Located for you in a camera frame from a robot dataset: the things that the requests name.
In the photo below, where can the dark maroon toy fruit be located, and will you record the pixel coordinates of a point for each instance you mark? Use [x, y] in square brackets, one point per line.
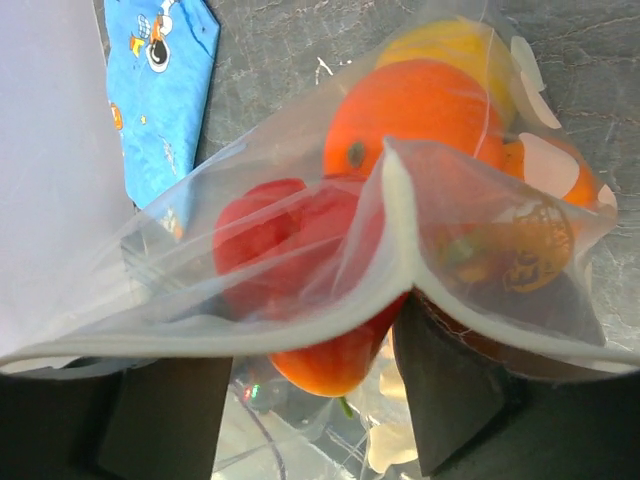
[505, 265]

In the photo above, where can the clear dotted zip top bag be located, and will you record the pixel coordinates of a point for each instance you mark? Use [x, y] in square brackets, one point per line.
[87, 274]

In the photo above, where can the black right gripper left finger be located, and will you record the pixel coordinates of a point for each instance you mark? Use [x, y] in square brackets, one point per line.
[98, 418]

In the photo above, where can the red yellow toy pepper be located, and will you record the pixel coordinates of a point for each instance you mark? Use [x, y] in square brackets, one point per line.
[304, 229]

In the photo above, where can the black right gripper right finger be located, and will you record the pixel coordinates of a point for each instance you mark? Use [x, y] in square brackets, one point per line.
[481, 409]

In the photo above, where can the green yellow toy mango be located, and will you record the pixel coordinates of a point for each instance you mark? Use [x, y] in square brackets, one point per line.
[473, 47]

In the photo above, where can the orange toy fruit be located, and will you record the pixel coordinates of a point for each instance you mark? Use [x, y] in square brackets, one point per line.
[417, 99]

